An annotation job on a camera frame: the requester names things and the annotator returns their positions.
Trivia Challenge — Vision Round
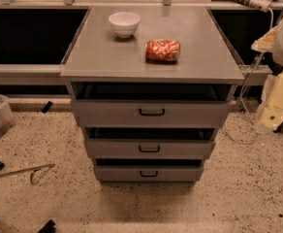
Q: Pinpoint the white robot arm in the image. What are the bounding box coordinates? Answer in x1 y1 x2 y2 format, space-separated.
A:
251 18 283 134

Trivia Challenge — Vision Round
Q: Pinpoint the white ceramic bowl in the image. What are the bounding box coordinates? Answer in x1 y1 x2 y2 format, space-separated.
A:
109 12 141 38

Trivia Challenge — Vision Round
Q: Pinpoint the grey middle drawer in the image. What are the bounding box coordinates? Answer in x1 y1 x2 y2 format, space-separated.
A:
83 127 215 159

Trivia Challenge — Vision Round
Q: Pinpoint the metal grabber stick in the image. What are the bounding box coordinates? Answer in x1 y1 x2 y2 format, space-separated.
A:
0 163 54 179

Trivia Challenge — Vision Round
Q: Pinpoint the grey drawer cabinet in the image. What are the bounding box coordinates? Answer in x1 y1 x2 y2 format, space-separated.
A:
61 5 243 183

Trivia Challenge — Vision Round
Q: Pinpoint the grey drawer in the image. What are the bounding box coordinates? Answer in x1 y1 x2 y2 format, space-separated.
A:
94 158 204 182
83 127 215 159
71 82 233 128

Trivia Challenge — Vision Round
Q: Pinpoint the black object bottom left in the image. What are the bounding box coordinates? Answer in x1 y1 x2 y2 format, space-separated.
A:
38 219 56 233

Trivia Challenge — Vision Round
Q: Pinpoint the small black block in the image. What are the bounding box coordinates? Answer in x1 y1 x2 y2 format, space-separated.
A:
42 101 53 114

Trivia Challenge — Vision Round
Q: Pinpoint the white cable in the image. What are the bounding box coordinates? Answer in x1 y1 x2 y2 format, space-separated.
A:
224 7 275 146

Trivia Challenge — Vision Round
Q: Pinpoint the crushed red soda can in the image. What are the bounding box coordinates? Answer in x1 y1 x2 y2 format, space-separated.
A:
145 39 180 62

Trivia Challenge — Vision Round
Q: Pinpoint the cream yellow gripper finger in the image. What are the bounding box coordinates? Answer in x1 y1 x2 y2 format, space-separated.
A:
255 72 283 134

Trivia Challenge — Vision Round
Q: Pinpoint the grey bottom drawer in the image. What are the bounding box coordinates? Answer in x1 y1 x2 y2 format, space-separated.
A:
94 158 204 182

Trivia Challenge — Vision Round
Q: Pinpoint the grey top drawer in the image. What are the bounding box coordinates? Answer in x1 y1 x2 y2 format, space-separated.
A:
71 82 233 128

